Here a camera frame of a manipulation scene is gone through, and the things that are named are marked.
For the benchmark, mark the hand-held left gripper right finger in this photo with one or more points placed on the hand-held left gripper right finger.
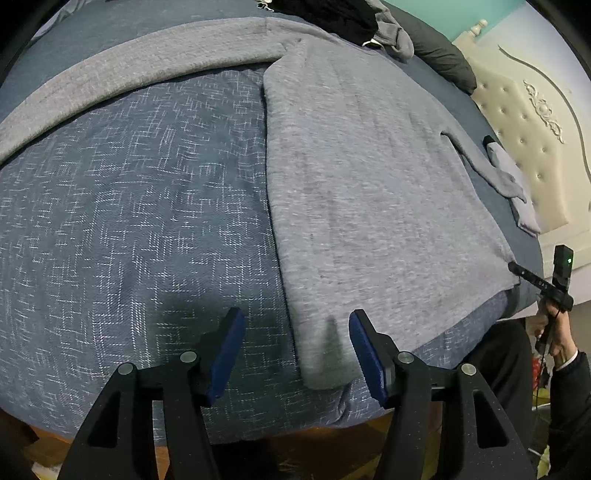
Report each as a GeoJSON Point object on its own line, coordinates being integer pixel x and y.
{"type": "Point", "coordinates": [367, 355]}

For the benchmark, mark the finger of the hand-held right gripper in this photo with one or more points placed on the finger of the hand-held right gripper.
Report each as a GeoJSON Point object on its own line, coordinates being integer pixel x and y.
{"type": "Point", "coordinates": [531, 277]}

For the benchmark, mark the person's black trouser leg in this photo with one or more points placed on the person's black trouser leg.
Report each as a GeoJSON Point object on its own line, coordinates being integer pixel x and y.
{"type": "Point", "coordinates": [498, 355]}

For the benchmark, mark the grey knit sweater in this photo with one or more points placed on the grey knit sweater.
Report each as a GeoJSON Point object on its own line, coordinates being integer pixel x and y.
{"type": "Point", "coordinates": [369, 194]}

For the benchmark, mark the black garment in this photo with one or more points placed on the black garment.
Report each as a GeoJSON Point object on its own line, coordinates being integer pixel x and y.
{"type": "Point", "coordinates": [332, 16]}

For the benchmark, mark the small grey folded cloth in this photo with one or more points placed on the small grey folded cloth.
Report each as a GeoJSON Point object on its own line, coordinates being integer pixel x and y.
{"type": "Point", "coordinates": [512, 184]}

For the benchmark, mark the dark grey duvet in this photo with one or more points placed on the dark grey duvet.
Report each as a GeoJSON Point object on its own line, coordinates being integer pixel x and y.
{"type": "Point", "coordinates": [438, 55]}

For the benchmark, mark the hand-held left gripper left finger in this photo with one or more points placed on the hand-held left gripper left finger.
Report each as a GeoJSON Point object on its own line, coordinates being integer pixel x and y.
{"type": "Point", "coordinates": [228, 355]}

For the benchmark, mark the grey hoodie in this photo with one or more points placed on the grey hoodie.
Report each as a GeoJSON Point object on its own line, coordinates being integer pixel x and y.
{"type": "Point", "coordinates": [392, 32]}

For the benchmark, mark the person's right hand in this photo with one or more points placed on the person's right hand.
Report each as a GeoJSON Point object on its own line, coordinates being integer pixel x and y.
{"type": "Point", "coordinates": [561, 341]}

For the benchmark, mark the blue-grey bed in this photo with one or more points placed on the blue-grey bed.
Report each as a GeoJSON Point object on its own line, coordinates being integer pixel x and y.
{"type": "Point", "coordinates": [129, 221]}

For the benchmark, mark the cream tufted headboard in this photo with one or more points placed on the cream tufted headboard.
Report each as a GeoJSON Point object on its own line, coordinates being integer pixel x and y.
{"type": "Point", "coordinates": [531, 115]}

